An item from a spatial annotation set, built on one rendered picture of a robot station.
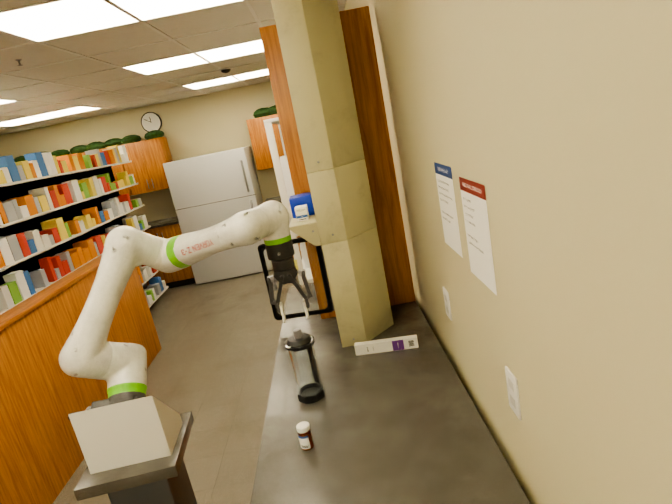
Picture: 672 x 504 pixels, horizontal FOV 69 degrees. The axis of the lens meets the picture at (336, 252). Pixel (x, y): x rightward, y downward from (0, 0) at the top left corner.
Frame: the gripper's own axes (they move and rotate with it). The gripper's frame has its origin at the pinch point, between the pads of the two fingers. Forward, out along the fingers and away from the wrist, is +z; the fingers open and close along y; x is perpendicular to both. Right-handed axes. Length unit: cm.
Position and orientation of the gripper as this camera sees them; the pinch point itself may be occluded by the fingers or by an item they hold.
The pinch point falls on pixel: (294, 312)
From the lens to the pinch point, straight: 172.8
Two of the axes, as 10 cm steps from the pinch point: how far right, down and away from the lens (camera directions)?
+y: -9.8, 1.9, 0.3
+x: 0.2, 2.6, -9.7
